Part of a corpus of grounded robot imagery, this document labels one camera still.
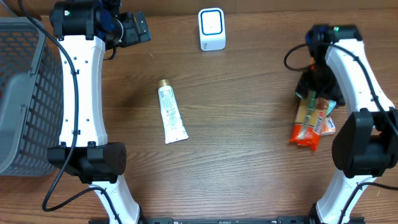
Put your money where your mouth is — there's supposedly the teal snack packet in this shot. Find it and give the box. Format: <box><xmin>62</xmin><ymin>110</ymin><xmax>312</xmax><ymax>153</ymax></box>
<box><xmin>295</xmin><ymin>92</ymin><xmax>337</xmax><ymax>116</ymax></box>

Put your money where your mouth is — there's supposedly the orange spaghetti packet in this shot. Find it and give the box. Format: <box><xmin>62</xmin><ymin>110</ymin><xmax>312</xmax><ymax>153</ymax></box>
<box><xmin>289</xmin><ymin>91</ymin><xmax>329</xmax><ymax>152</ymax></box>

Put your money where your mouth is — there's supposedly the orange tissue pack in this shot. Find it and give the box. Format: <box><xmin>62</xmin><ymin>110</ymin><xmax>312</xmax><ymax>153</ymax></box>
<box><xmin>321</xmin><ymin>116</ymin><xmax>336</xmax><ymax>136</ymax></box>

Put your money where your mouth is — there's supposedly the white tube gold cap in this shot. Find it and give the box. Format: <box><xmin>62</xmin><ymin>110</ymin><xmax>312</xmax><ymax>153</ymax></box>
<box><xmin>158</xmin><ymin>79</ymin><xmax>189</xmax><ymax>144</ymax></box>

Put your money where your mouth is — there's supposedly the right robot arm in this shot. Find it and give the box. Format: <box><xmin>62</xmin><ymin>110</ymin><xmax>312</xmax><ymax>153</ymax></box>
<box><xmin>296</xmin><ymin>24</ymin><xmax>397</xmax><ymax>223</ymax></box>

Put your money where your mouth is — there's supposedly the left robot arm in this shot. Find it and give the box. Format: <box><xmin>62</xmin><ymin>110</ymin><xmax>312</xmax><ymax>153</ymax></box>
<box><xmin>47</xmin><ymin>1</ymin><xmax>150</xmax><ymax>223</ymax></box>

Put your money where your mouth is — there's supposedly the white barcode scanner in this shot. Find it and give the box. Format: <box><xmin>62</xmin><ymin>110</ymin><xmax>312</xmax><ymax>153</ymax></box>
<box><xmin>198</xmin><ymin>7</ymin><xmax>226</xmax><ymax>52</ymax></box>

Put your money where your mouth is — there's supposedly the grey plastic basket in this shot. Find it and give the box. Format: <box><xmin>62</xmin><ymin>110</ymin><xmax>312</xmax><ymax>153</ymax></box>
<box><xmin>1</xmin><ymin>17</ymin><xmax>63</xmax><ymax>176</ymax></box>

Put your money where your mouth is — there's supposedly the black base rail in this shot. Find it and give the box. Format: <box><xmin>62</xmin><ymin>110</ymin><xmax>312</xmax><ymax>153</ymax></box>
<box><xmin>88</xmin><ymin>216</ymin><xmax>366</xmax><ymax>224</ymax></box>

